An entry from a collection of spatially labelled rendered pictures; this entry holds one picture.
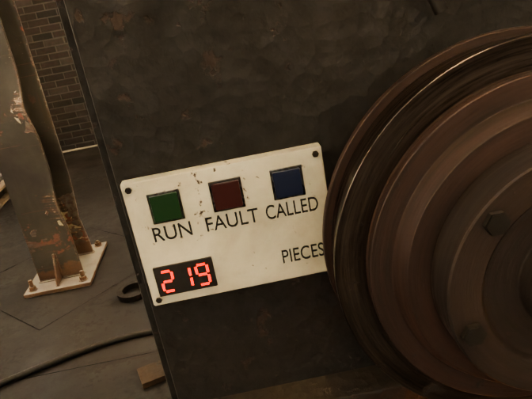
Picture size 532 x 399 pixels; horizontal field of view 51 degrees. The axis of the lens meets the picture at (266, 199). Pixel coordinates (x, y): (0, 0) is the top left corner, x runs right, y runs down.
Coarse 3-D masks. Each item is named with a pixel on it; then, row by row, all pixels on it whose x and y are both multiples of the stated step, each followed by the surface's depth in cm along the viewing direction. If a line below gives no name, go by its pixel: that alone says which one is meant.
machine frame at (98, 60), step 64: (64, 0) 65; (128, 0) 65; (192, 0) 66; (256, 0) 67; (320, 0) 67; (384, 0) 68; (448, 0) 69; (512, 0) 70; (128, 64) 68; (192, 64) 69; (256, 64) 69; (320, 64) 70; (384, 64) 71; (128, 128) 70; (192, 128) 71; (256, 128) 72; (320, 128) 73; (192, 320) 81; (256, 320) 82; (320, 320) 83; (192, 384) 85; (256, 384) 86; (320, 384) 85; (384, 384) 82
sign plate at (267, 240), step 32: (256, 160) 71; (288, 160) 72; (320, 160) 72; (128, 192) 71; (160, 192) 71; (192, 192) 72; (256, 192) 73; (320, 192) 74; (160, 224) 73; (192, 224) 74; (224, 224) 74; (256, 224) 74; (288, 224) 75; (320, 224) 75; (160, 256) 75; (192, 256) 75; (224, 256) 76; (256, 256) 76; (288, 256) 77; (320, 256) 77; (160, 288) 76; (192, 288) 76; (224, 288) 77
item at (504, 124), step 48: (480, 96) 56; (528, 96) 56; (432, 144) 57; (480, 144) 55; (384, 192) 60; (432, 192) 57; (384, 240) 60; (432, 240) 59; (384, 288) 62; (432, 336) 63; (480, 384) 68
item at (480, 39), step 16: (496, 32) 62; (512, 32) 62; (528, 32) 62; (448, 48) 62; (464, 48) 62; (432, 64) 62; (400, 80) 63; (384, 96) 63; (368, 112) 64; (352, 144) 65; (336, 176) 66; (336, 192) 67
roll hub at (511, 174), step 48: (528, 144) 56; (480, 192) 54; (528, 192) 52; (480, 240) 54; (528, 240) 55; (432, 288) 60; (480, 288) 56; (528, 288) 56; (528, 336) 59; (528, 384) 60
